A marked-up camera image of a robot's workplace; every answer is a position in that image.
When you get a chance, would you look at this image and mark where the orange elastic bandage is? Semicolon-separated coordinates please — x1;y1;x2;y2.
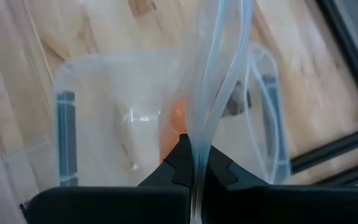
158;98;189;164

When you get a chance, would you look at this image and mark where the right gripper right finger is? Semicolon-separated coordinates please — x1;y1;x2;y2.
201;145;358;224

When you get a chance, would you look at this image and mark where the black aluminium rig frame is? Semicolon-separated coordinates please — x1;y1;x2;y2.
290;0;358;187

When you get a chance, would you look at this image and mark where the clear plastic storage box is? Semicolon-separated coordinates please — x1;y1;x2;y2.
53;43;291;188

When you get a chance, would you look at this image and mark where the clear plastic bag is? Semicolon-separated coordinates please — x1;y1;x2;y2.
154;0;291;224

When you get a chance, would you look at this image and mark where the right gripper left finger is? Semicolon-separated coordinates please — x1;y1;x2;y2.
20;133;193;224

